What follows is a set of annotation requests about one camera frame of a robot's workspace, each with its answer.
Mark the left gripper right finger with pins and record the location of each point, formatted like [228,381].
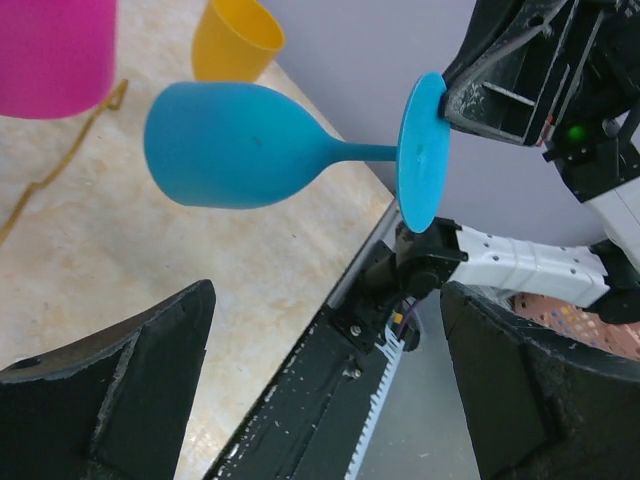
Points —
[539,405]

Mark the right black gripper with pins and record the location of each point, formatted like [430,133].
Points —
[524,65]

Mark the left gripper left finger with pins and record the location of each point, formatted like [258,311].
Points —
[112,405]

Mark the orange wine glass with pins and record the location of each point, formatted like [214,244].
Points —
[235,41]

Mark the blue wine glass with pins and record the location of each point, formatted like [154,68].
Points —
[236,145]

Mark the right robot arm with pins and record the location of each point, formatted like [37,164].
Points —
[509,188]

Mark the magenta wine glass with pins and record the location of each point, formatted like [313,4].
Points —
[57,57]

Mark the gold wire glass rack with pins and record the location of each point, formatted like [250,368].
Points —
[112,102]

